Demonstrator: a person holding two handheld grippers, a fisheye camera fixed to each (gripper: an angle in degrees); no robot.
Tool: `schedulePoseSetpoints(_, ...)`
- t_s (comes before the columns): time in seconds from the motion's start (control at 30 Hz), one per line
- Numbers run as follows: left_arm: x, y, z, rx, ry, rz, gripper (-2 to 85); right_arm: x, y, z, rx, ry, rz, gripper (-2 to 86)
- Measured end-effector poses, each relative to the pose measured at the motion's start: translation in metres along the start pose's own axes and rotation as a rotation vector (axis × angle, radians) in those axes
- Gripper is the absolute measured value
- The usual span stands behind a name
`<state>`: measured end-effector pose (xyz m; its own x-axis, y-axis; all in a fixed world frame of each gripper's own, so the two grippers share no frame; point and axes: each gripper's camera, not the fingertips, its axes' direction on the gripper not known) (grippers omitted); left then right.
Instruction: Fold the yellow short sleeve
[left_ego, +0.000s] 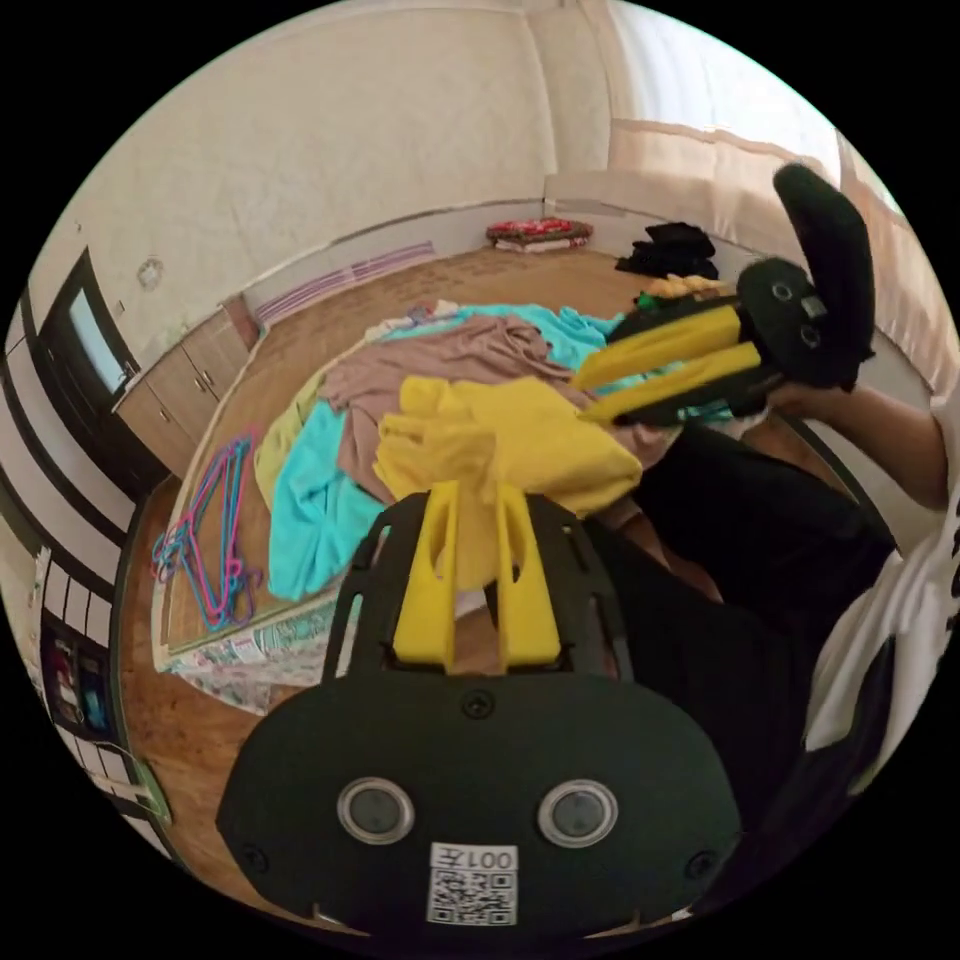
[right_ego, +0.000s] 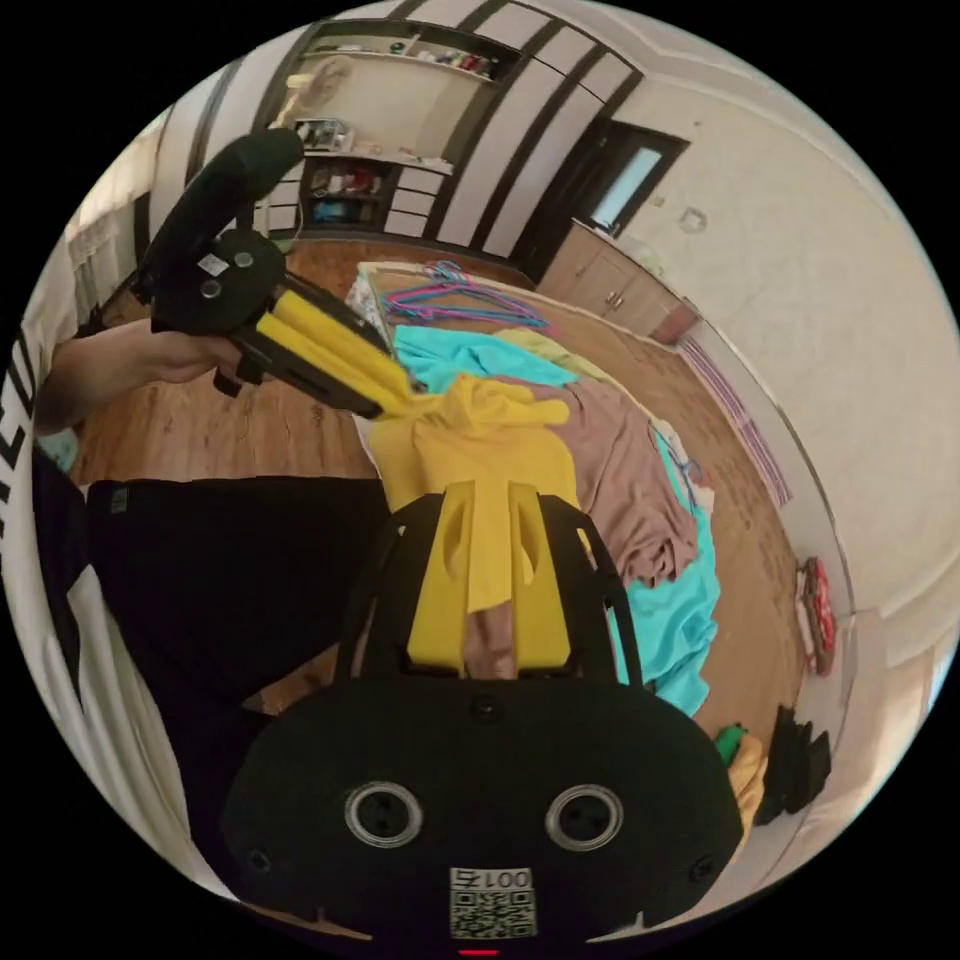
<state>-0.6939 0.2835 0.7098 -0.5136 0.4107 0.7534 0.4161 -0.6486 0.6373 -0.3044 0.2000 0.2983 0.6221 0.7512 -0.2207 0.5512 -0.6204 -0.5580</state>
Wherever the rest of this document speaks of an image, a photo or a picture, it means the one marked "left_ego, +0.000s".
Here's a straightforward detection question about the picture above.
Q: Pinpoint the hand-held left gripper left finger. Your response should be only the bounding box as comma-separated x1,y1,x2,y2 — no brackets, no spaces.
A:
392,480,461,673

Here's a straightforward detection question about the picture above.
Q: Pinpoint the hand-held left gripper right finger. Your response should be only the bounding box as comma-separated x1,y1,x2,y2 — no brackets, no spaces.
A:
494,485,561,670

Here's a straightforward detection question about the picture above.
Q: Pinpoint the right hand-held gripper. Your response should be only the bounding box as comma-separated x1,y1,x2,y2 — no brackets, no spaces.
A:
568,254,876,430

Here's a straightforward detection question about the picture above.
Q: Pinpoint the yellow short sleeve shirt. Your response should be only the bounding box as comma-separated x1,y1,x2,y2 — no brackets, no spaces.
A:
371,374,646,594

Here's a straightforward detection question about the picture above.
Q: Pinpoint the person's right forearm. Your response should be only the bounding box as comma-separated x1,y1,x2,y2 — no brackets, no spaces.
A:
817,382,958,513

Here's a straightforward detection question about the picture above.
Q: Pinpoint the person's right hand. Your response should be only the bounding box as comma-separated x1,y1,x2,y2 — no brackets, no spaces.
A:
764,378,854,427

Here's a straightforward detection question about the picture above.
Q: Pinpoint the pile of black clothes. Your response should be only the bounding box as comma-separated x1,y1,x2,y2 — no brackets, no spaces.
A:
614,221,723,281

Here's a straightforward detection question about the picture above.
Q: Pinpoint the beige curtain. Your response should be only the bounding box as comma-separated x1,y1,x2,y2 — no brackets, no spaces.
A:
605,0,935,376

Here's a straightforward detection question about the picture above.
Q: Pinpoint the purple clothes hanger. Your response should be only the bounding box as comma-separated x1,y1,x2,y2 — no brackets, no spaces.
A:
200,449,265,628

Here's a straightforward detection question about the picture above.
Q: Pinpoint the folded red patterned blanket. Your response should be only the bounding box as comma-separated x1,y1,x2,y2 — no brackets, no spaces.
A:
485,215,596,255

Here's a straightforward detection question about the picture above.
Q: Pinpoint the person's body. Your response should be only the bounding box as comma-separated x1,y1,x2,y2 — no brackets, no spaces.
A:
584,397,960,909

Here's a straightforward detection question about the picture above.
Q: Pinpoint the blue clothes hanger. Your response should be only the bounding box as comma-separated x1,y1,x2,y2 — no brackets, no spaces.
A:
166,442,255,636

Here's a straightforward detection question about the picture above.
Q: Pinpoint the bed with woven mat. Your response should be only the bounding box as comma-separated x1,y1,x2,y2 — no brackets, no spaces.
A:
149,239,931,718

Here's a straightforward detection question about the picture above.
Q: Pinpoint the pink clothes hanger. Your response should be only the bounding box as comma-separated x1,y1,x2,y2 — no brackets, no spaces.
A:
152,427,262,595

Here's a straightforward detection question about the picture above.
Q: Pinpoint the wooden cupboard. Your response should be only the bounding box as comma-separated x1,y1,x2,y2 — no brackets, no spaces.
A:
112,299,262,481

